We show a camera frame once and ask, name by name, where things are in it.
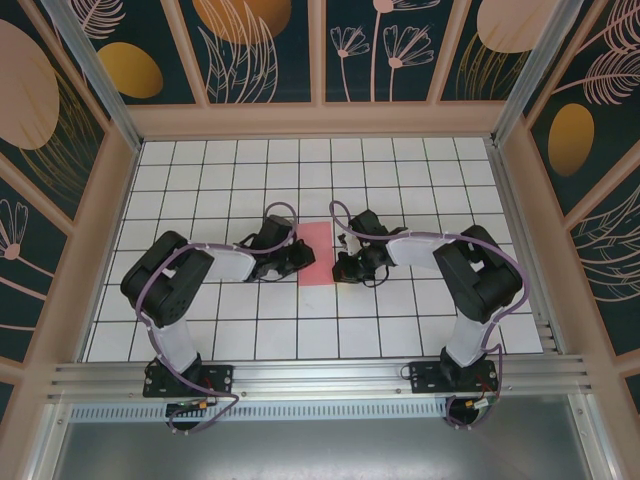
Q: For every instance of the pink square paper sheet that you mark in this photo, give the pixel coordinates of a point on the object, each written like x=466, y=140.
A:
x=320, y=275

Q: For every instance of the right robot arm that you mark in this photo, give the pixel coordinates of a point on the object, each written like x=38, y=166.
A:
x=480, y=280

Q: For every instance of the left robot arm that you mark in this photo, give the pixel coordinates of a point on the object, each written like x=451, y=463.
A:
x=165, y=285

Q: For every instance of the grey metal sheet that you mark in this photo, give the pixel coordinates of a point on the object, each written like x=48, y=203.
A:
x=320, y=450

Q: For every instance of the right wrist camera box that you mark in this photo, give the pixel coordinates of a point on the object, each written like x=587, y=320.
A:
x=352, y=245

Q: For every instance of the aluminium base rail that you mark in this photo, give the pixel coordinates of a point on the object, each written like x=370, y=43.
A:
x=320, y=375

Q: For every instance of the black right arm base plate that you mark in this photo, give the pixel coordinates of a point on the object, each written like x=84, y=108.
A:
x=425, y=375

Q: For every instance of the aluminium side rail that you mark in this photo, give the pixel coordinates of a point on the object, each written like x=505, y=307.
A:
x=512, y=210

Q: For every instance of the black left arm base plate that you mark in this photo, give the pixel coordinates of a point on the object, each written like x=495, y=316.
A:
x=220, y=375

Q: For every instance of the aluminium frame post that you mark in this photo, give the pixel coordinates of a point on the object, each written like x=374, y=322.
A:
x=535, y=75
x=95, y=75

